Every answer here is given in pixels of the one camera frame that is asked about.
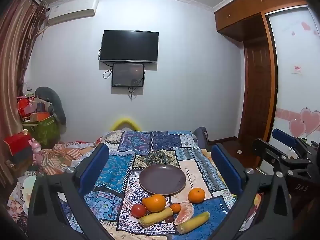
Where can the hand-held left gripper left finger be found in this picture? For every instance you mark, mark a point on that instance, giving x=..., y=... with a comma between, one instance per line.
x=95, y=166

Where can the red gift bag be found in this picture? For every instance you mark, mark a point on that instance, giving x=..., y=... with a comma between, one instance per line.
x=24, y=105

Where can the white air conditioner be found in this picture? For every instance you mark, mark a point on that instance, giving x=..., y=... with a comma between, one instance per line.
x=71, y=12

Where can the brown striped curtain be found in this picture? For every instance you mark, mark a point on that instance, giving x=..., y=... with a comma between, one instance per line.
x=15, y=55

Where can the orange striped cloth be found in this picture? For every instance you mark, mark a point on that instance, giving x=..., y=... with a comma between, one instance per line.
x=67, y=155

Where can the peeled pomelo segment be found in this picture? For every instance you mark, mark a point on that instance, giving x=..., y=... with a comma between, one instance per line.
x=184, y=213

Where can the small red door sticker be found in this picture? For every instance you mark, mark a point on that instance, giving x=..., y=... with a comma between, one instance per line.
x=297, y=69

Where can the orange cardboard box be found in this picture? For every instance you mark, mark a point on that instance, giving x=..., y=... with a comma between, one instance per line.
x=40, y=116

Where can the wooden overhead cabinet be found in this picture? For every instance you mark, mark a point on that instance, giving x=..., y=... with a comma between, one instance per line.
x=250, y=5

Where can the grey plush toy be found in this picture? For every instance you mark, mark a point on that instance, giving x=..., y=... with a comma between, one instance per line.
x=56, y=102

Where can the red flat box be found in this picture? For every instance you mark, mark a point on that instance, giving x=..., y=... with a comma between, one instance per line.
x=18, y=143

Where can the blue patchwork printed cloth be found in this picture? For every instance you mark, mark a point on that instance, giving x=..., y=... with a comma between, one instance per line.
x=155, y=145

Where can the red tomato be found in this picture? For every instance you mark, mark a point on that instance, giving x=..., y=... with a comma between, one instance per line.
x=138, y=210

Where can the orange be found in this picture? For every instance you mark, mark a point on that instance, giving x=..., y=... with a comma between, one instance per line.
x=154, y=203
x=196, y=195

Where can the green storage box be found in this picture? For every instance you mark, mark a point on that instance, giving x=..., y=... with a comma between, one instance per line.
x=45, y=131

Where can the small mandarin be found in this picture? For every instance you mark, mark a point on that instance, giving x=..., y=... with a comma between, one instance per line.
x=175, y=208

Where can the dark purple round plate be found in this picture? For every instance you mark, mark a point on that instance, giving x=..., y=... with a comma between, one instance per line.
x=162, y=180

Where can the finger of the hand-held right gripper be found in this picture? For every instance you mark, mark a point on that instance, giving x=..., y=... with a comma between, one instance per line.
x=285, y=138
x=265, y=151

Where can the yellow corn cob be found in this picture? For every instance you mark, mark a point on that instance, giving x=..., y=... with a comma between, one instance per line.
x=155, y=218
x=193, y=223

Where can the grey chair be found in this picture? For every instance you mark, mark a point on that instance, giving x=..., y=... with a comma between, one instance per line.
x=201, y=135

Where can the white heart-print sliding door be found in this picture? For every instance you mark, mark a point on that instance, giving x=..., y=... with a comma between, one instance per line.
x=292, y=92

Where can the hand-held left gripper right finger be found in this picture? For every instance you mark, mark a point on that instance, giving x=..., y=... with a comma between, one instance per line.
x=225, y=168

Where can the pink toy figure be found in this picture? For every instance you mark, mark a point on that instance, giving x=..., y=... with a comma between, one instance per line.
x=38, y=153

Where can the small dark round fruit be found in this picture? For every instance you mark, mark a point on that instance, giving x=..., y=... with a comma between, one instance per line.
x=169, y=219

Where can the small black wall monitor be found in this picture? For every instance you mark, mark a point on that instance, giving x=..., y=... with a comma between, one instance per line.
x=128, y=75

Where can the black wall television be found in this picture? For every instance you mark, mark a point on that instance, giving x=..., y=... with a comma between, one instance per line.
x=129, y=46

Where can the brown wooden door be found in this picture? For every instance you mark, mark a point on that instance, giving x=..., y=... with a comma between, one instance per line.
x=257, y=92

